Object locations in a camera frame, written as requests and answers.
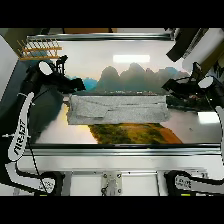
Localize black cable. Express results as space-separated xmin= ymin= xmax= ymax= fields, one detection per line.
xmin=27 ymin=139 xmax=46 ymax=195

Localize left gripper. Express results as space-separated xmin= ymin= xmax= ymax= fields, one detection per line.
xmin=60 ymin=77 xmax=87 ymax=95

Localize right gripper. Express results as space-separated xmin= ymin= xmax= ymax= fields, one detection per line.
xmin=161 ymin=76 xmax=193 ymax=99

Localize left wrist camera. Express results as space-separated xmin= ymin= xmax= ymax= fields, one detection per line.
xmin=55 ymin=54 xmax=70 ymax=76

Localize grey garment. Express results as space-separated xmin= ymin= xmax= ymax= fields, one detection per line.
xmin=66 ymin=94 xmax=172 ymax=126

